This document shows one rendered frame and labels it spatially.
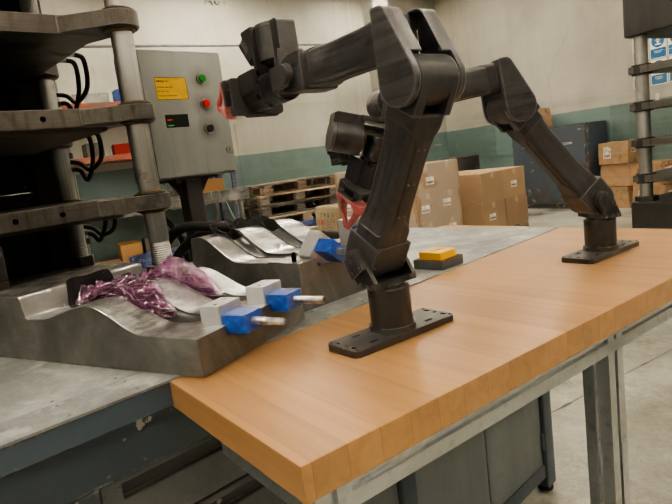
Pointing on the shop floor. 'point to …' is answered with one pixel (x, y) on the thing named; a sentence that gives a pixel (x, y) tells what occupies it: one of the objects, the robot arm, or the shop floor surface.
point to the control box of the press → (186, 125)
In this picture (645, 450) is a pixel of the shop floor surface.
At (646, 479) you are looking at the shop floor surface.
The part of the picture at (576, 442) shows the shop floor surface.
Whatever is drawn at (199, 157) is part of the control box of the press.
